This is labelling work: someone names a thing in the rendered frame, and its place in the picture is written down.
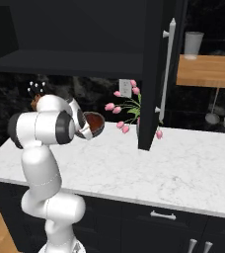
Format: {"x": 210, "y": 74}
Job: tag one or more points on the open black wall cabinet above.
{"x": 78, "y": 62}

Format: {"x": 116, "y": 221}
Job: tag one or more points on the wooden wall shelf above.
{"x": 206, "y": 70}

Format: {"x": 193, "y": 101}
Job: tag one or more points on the hanging silver ladle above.
{"x": 212, "y": 117}

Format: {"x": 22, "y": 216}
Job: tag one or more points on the black base cabinet run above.
{"x": 108, "y": 227}

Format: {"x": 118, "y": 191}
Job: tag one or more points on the white wall socket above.
{"x": 125, "y": 88}

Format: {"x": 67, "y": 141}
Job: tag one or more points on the black drawer front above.
{"x": 183, "y": 224}

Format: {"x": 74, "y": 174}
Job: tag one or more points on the black cabinet door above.
{"x": 150, "y": 82}

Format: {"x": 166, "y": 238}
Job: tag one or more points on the grey cup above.
{"x": 192, "y": 44}

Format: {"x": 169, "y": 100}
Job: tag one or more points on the pink tulips in vase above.
{"x": 131, "y": 110}

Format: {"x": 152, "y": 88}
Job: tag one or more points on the brown pot with dotted sprigs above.
{"x": 36, "y": 99}

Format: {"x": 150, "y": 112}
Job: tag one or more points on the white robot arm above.
{"x": 40, "y": 164}

